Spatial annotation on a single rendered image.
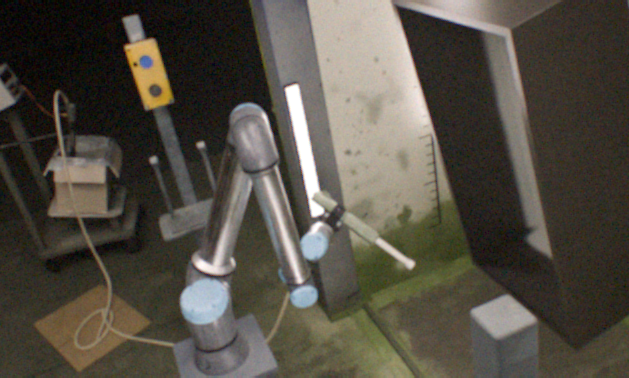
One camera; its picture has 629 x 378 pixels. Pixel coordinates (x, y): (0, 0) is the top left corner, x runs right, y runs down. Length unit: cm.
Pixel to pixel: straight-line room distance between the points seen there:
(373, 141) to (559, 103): 121
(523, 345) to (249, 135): 128
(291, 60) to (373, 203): 82
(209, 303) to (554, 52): 123
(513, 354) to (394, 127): 220
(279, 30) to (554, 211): 124
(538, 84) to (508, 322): 109
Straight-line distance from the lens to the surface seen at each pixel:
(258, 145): 179
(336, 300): 309
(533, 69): 164
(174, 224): 270
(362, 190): 284
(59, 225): 456
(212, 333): 203
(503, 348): 65
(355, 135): 272
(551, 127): 174
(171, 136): 269
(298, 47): 251
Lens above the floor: 208
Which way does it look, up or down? 28 degrees down
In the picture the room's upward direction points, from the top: 12 degrees counter-clockwise
